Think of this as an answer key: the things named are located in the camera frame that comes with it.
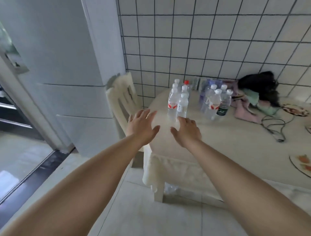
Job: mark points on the person's right thumb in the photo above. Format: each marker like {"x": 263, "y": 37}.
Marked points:
{"x": 175, "y": 132}

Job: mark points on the red label water bottle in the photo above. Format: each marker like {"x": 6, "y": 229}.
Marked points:
{"x": 214, "y": 104}

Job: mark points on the clear plastic water bottle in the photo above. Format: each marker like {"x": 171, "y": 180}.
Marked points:
{"x": 223, "y": 88}
{"x": 209, "y": 94}

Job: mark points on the cream plastic chair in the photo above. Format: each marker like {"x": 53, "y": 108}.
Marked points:
{"x": 121, "y": 97}

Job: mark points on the sliding glass door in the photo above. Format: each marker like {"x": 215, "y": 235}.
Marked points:
{"x": 19, "y": 150}

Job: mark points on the person's right forearm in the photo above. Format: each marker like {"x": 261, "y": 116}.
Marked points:
{"x": 243, "y": 184}

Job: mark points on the cream tablecloth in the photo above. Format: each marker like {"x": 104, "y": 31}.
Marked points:
{"x": 230, "y": 143}

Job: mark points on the person's left thumb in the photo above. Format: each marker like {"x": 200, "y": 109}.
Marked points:
{"x": 156, "y": 130}

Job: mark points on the black garment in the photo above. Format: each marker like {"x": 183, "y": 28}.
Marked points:
{"x": 260, "y": 84}

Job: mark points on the white refrigerator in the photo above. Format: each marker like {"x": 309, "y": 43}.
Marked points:
{"x": 73, "y": 73}

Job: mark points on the floral patterned plate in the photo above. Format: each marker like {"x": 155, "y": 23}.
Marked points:
{"x": 294, "y": 110}

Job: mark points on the pink cloth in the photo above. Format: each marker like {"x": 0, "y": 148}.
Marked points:
{"x": 245, "y": 113}

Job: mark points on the crumpled clear plastic bottle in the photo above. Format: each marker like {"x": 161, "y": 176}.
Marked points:
{"x": 171, "y": 189}

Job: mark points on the orange floral placemat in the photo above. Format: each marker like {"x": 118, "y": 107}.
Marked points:
{"x": 302, "y": 163}

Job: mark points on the person's right hand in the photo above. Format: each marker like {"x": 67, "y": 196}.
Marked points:
{"x": 189, "y": 133}

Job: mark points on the green label water bottle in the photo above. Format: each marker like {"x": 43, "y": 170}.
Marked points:
{"x": 224, "y": 107}

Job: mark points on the person's left little finger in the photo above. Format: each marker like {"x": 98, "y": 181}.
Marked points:
{"x": 131, "y": 119}

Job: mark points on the person's left hand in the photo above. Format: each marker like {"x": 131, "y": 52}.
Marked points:
{"x": 139, "y": 128}

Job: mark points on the person's left middle finger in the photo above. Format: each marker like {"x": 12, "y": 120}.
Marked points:
{"x": 144, "y": 114}

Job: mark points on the light green cloth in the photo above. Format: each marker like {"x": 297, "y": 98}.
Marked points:
{"x": 266, "y": 107}

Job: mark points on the cluster of clear water bottles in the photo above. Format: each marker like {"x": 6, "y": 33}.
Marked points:
{"x": 173, "y": 107}

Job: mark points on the person's left forearm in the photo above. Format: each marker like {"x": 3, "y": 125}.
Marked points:
{"x": 80, "y": 184}

